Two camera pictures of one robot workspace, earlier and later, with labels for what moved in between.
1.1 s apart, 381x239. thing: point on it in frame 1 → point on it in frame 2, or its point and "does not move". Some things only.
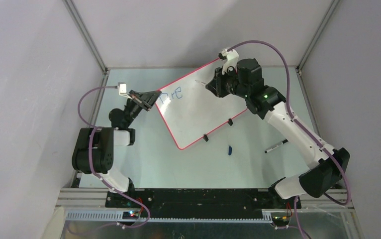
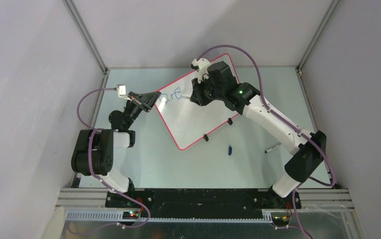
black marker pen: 286,140 does not move
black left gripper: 144,100 does not move
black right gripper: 216,85 → 197,96
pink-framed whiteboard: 190,110 does not move
